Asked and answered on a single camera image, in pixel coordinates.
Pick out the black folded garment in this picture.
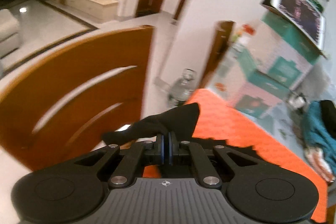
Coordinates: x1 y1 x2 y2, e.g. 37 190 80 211
319 100 336 139

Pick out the wooden chair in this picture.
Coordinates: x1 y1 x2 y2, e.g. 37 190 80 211
1 25 155 170

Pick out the orange patterned table mat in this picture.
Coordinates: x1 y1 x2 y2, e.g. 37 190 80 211
142 88 329 223

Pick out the teal white cardboard box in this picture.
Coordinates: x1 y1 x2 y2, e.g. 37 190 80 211
226 64 293 118

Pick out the pink white folded towel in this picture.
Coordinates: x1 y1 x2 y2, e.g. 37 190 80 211
304 147 335 184

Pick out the framed picture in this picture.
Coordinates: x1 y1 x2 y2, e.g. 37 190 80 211
261 0 326 52

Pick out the teal knitted sweater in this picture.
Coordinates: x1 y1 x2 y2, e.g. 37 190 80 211
301 101 335 175

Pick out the black sweater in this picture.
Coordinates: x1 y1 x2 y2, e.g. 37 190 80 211
101 103 200 145

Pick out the wooden low cabinet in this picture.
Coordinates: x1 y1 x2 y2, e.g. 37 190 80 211
52 0 118 23

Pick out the floral checked tablecloth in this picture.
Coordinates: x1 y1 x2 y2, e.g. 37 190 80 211
207 48 335 163

